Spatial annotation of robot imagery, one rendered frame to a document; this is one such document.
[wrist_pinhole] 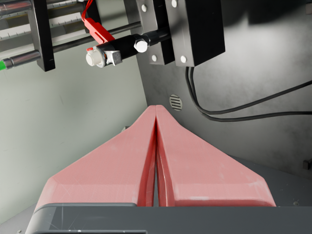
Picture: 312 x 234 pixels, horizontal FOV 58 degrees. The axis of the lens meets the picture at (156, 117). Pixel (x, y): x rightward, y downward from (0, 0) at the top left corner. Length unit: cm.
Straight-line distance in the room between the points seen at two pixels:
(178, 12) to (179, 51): 6
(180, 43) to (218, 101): 23
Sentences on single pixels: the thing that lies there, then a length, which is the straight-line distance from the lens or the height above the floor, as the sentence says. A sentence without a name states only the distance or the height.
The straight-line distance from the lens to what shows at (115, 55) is 33.
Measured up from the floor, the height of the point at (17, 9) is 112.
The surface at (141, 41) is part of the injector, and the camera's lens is 37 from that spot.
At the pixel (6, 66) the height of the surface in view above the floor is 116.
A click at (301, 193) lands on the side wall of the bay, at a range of 57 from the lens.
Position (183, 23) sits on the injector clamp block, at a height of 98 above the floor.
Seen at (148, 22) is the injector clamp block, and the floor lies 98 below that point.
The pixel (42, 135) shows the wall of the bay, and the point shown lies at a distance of 66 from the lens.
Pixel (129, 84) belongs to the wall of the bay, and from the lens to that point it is 75.
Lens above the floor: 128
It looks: 35 degrees down
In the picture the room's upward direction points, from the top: 120 degrees counter-clockwise
